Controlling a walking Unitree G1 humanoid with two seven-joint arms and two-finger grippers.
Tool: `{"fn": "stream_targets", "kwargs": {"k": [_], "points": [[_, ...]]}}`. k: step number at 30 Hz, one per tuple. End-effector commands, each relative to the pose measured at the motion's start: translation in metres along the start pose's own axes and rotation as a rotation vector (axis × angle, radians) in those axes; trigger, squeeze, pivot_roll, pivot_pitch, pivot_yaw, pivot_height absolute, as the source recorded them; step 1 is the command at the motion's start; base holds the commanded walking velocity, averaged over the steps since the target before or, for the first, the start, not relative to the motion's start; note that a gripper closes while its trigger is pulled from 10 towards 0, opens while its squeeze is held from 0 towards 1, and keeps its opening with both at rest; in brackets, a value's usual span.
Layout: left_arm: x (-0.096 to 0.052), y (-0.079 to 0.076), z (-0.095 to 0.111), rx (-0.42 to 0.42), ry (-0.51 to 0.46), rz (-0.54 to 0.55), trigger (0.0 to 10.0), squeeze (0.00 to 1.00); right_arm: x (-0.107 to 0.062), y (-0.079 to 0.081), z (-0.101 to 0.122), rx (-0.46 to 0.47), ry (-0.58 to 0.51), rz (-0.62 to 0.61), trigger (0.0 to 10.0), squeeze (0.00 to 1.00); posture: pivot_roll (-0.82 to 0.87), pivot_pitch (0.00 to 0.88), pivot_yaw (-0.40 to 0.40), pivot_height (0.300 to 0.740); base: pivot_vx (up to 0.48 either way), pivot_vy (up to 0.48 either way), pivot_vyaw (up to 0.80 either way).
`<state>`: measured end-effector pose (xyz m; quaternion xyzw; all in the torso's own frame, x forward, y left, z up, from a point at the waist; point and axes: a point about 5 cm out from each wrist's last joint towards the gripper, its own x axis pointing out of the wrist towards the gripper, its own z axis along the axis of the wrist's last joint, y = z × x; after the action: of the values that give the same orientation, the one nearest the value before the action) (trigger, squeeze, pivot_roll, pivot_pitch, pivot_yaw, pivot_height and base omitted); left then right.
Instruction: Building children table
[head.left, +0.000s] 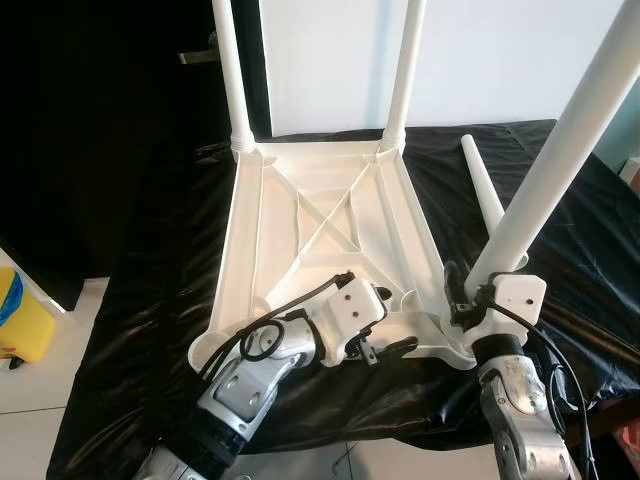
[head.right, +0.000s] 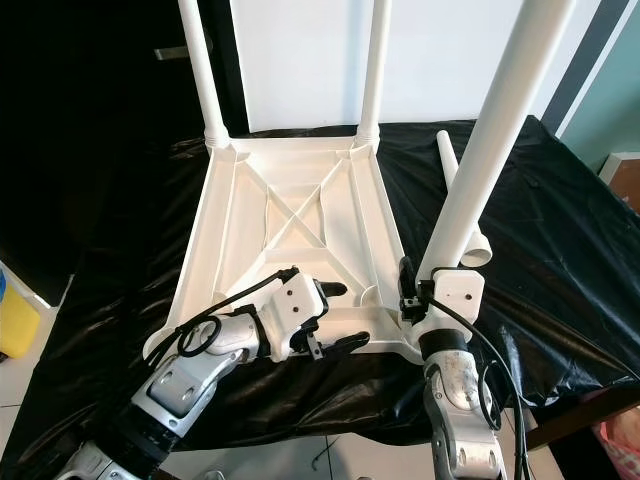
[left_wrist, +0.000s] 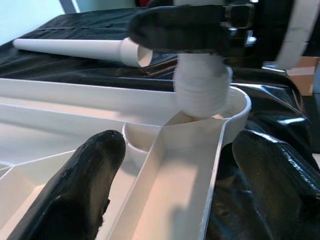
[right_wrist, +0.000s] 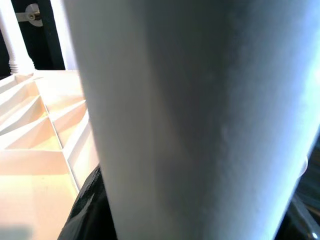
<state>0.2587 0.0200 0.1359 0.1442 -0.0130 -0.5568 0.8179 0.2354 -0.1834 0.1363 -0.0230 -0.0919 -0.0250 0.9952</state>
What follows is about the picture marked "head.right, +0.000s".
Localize pink plastic bag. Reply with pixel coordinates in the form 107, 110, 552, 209
600, 420, 640, 480

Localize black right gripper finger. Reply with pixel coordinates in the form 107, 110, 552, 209
398, 256, 421, 321

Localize brown and white flat board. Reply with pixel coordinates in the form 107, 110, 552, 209
600, 152, 640, 211

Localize dark grey wall trim strip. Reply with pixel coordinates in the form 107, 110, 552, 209
540, 0, 626, 136

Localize black door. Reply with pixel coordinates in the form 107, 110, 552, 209
0, 0, 241, 291

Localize black plastic table cover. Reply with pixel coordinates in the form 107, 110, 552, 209
0, 115, 640, 480

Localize yellow container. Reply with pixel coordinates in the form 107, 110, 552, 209
0, 270, 41, 359

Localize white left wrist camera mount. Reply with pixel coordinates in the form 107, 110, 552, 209
265, 272, 329, 361

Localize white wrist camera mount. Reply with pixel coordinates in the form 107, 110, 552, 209
422, 268, 486, 346
265, 272, 329, 361

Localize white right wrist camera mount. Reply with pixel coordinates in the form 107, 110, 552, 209
422, 268, 486, 346

